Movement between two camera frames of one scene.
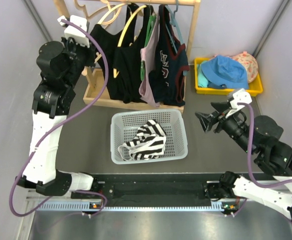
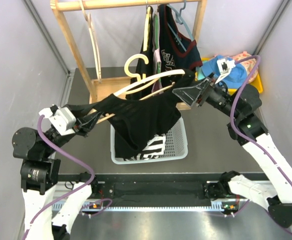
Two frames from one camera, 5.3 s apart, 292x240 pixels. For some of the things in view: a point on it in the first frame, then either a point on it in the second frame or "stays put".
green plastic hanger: x=151 y=21 to x=156 y=34
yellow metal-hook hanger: x=116 y=74 to x=147 y=28
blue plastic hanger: x=174 y=19 to x=179 y=20
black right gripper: x=206 y=120 to x=190 y=94
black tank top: x=124 y=77 to x=141 y=86
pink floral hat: x=250 y=64 stays put
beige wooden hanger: x=94 y=7 to x=95 y=41
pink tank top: x=147 y=55 to x=156 y=86
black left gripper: x=89 y=52 to x=90 y=118
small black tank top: x=108 y=41 to x=132 y=117
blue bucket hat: x=225 y=70 stays put
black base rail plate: x=148 y=189 stays put
